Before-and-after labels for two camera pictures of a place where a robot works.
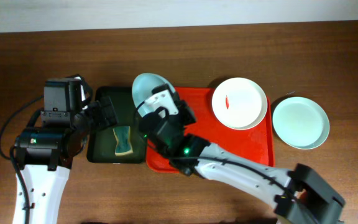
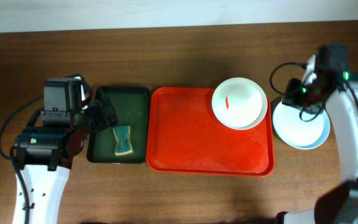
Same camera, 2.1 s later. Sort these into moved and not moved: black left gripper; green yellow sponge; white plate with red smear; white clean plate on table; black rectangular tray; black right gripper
Moved: black right gripper; white plate with red smear
Not moved: green yellow sponge; black left gripper; black rectangular tray; white clean plate on table
